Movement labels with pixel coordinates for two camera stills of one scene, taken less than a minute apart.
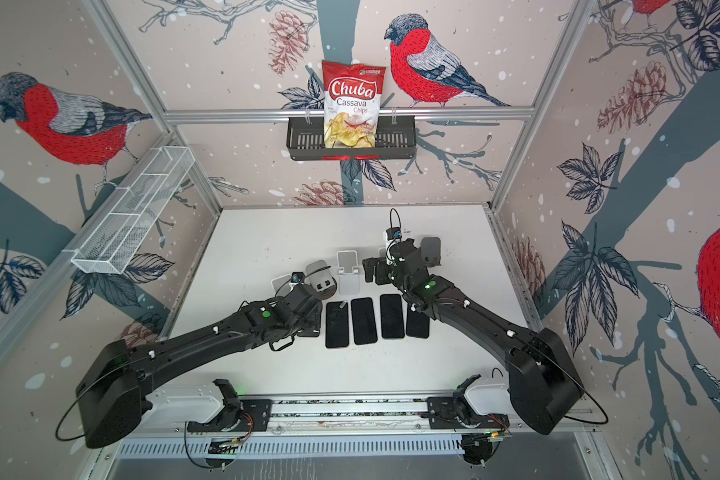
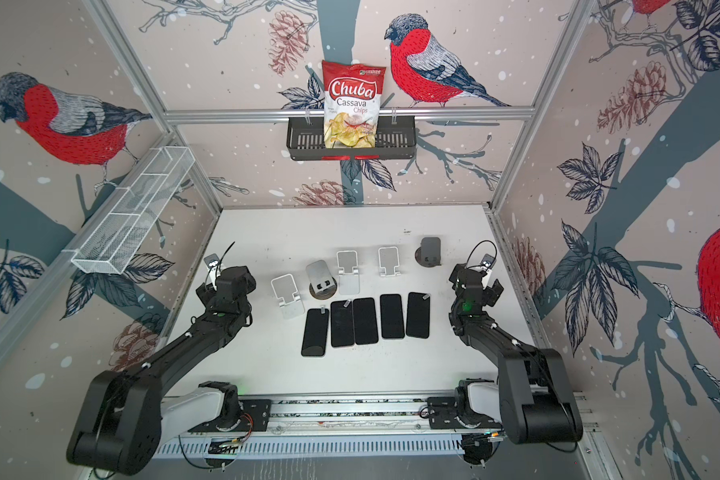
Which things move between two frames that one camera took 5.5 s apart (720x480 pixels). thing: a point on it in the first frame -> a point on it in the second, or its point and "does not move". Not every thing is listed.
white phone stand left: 348,272 does not move
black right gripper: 380,266 -> 491,294
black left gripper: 316,317 -> 208,295
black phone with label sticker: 417,323 does not move
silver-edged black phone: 363,320 does not move
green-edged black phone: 392,321 does not move
